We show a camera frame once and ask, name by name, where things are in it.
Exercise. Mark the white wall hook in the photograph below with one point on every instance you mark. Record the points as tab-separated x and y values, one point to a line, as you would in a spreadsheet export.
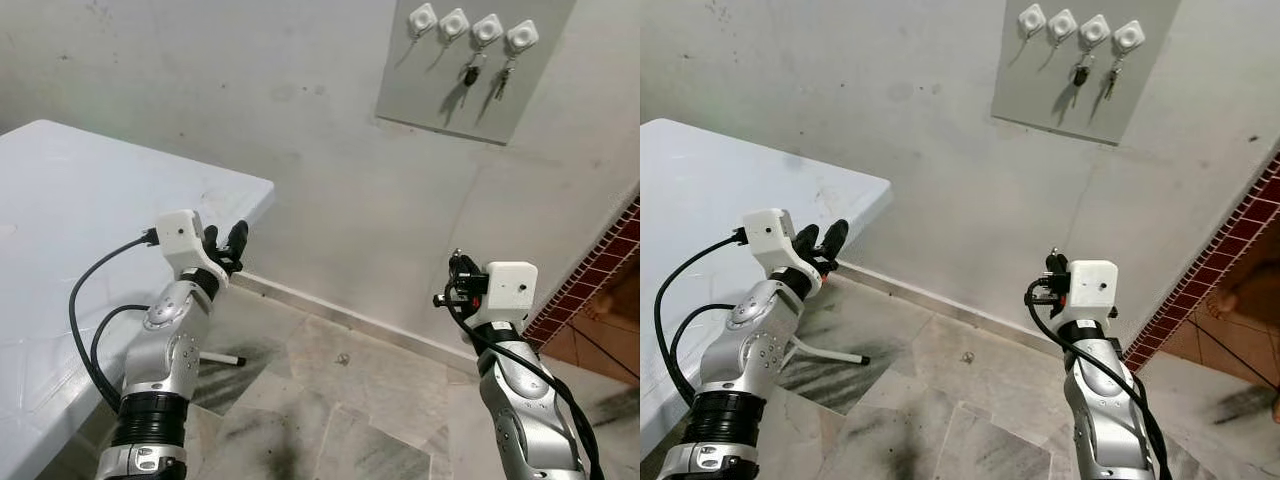
1062	23
453	23
521	37
487	29
1031	18
422	18
1128	35
1094	29

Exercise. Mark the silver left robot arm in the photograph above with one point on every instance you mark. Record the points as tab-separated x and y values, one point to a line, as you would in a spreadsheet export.
745	350
165	350

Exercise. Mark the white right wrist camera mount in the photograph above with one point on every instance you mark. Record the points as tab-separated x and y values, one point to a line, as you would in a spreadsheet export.
510	290
1095	288

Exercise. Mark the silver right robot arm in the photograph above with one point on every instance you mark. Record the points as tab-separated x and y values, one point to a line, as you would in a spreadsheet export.
525	400
1105	400

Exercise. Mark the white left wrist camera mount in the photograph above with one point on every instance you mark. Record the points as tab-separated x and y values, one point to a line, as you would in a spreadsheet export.
185	240
772	238

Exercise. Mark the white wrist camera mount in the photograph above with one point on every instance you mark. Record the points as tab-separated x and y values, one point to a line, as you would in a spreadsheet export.
772	238
510	290
185	240
1095	288

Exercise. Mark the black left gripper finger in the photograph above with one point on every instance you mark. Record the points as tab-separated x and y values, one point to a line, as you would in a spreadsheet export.
211	238
807	240
835	238
238	238

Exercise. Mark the grey hook board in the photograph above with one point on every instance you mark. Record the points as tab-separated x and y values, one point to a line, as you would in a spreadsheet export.
420	90
1030	90

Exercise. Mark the white plastic table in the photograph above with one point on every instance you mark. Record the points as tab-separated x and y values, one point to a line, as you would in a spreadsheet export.
80	250
700	220

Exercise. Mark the silver key bunch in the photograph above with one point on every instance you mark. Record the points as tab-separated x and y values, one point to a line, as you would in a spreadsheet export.
501	82
1109	80

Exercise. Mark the black key fob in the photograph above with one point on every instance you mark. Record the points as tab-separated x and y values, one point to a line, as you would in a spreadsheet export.
1080	73
470	74

